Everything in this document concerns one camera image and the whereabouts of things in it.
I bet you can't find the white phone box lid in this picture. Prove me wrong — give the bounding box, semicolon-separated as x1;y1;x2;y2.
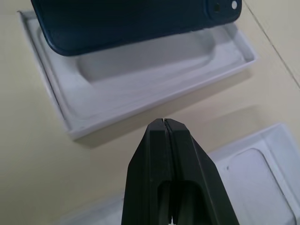
56;121;300;225

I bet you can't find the dark blue smartphone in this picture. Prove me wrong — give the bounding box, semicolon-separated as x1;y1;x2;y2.
30;0;245;57

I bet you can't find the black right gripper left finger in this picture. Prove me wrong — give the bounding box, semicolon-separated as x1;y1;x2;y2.
121;118;174;225

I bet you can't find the white phone box base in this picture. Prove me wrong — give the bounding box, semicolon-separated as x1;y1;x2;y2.
17;10;259;142

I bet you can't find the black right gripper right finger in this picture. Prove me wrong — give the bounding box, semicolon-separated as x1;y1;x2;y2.
165;119;239;225

